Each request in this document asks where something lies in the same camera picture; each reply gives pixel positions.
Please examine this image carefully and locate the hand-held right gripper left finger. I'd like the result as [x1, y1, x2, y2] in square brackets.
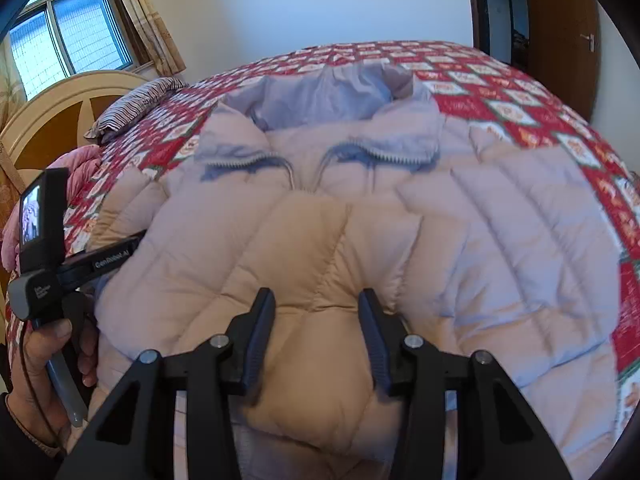
[55, 287, 277, 480]

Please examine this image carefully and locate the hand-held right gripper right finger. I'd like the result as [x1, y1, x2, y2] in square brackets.
[357, 287, 574, 480]

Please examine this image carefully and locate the beige puffer jacket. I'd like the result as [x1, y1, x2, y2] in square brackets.
[92, 62, 627, 480]

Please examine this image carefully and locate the person's left forearm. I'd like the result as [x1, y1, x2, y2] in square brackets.
[0, 391, 68, 480]

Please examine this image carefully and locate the person's left hand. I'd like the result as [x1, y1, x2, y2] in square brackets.
[9, 310, 101, 453]

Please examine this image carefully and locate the pink quilt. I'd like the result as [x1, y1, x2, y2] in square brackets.
[0, 144, 104, 272]

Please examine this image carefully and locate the cream wooden headboard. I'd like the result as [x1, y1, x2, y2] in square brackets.
[0, 71, 152, 188]

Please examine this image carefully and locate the striped pillow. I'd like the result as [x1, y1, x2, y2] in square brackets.
[84, 77, 187, 144]

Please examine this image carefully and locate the beige floral curtain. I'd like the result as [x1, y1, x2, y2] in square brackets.
[107, 0, 189, 77]
[0, 40, 29, 123]

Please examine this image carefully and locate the window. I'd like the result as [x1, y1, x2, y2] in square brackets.
[7, 0, 139, 102]

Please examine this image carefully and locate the red printed bedspread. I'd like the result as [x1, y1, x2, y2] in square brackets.
[64, 40, 640, 413]

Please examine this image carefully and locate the brown wooden door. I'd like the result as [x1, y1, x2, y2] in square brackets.
[520, 0, 602, 122]

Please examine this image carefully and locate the black cable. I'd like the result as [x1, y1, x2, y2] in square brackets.
[19, 319, 68, 457]

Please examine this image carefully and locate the dark door frame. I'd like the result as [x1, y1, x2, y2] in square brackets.
[462, 0, 532, 69]

